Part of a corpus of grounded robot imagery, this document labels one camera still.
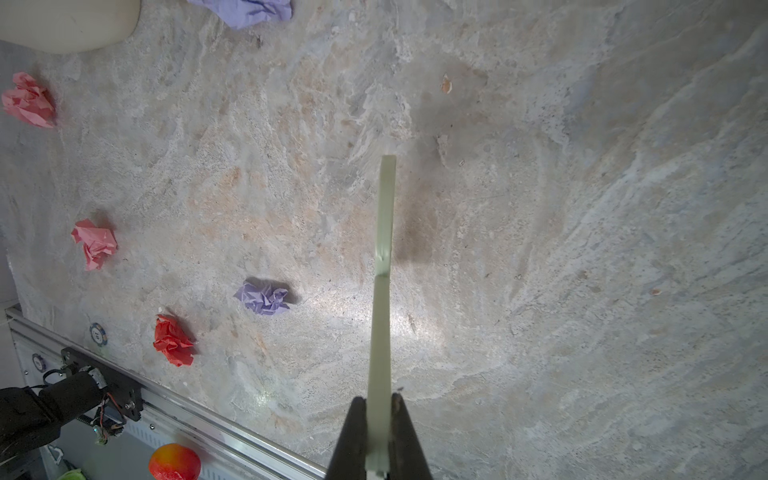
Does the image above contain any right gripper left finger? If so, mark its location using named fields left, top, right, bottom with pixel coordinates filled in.
left=325, top=396, right=368, bottom=480

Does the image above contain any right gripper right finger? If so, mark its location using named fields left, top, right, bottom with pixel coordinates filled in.
left=391, top=393, right=433, bottom=480

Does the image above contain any green white hand brush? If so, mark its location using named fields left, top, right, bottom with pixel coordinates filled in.
left=365, top=155, right=396, bottom=479

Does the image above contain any white bin yellow bag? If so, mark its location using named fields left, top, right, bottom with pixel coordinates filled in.
left=1, top=0, right=141, bottom=54

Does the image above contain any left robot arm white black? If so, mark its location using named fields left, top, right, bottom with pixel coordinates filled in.
left=1, top=372, right=103, bottom=462

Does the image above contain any red yellow mango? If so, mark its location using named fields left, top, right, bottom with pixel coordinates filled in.
left=148, top=443, right=202, bottom=480

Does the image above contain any purple paper scrap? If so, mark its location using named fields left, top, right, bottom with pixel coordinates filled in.
left=188, top=0, right=293, bottom=30
left=234, top=281, right=290, bottom=316

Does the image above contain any red paper scrap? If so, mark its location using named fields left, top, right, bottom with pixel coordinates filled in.
left=153, top=314, right=195, bottom=367

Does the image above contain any pink paper scrap lower left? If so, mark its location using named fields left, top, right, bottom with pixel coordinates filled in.
left=71, top=219, right=118, bottom=271

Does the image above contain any pink paper scrap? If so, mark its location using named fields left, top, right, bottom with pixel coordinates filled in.
left=71, top=219, right=118, bottom=271
left=1, top=72, right=56, bottom=129

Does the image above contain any purple paper scrap upper centre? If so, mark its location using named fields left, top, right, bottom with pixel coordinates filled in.
left=188, top=0, right=293, bottom=30

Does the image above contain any pink paper scrap upper left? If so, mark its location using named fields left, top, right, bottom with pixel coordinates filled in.
left=1, top=72, right=56, bottom=129

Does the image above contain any aluminium rail frame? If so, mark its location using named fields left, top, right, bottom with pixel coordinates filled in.
left=4, top=306, right=326, bottom=479

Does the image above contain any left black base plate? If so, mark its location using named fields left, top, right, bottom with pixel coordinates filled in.
left=61, top=347, right=143, bottom=422

